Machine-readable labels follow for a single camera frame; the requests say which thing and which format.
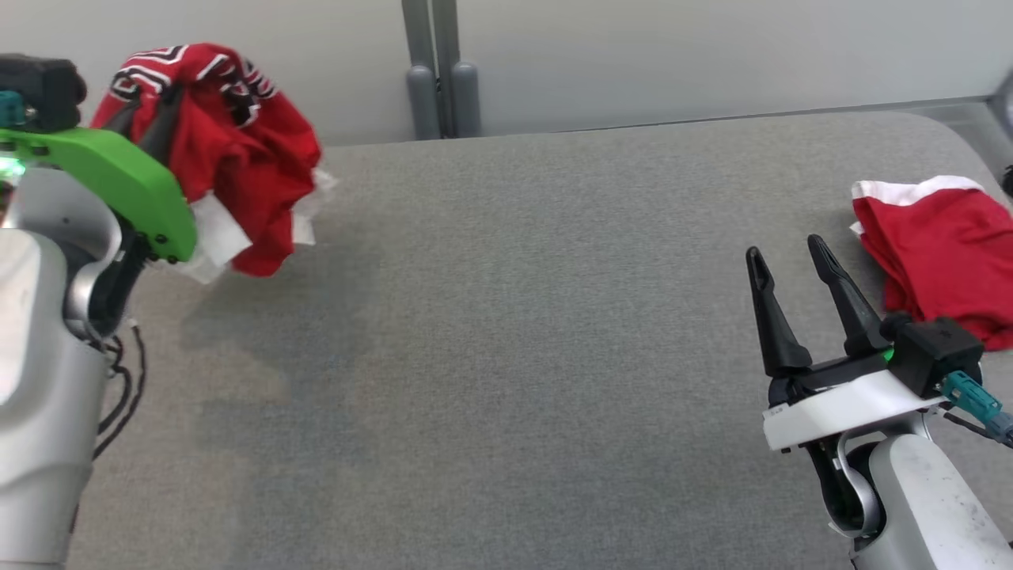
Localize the teal plug camera cable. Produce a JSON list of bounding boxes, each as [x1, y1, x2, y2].
[[940, 370, 1013, 448], [0, 89, 36, 129]]

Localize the right teal plug camera cable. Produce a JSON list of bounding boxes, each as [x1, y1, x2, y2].
[[940, 370, 1013, 448]]

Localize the thin black left arm cables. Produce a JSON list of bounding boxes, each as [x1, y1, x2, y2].
[[93, 317, 148, 460]]

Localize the red basketball jersey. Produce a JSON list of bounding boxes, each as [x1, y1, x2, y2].
[[89, 44, 340, 284]]

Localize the left teal plug camera cable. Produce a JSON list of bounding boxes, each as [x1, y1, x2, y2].
[[0, 89, 36, 129]]

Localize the red shorts with white stripe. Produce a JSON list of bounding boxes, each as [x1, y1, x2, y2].
[[850, 175, 1013, 352]]

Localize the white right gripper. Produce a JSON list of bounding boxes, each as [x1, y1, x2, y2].
[[746, 234, 947, 454]]

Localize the grey partition post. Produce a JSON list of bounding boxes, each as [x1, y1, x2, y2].
[[402, 0, 442, 141], [431, 0, 483, 138]]

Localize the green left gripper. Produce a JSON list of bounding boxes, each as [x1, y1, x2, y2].
[[0, 85, 199, 264]]

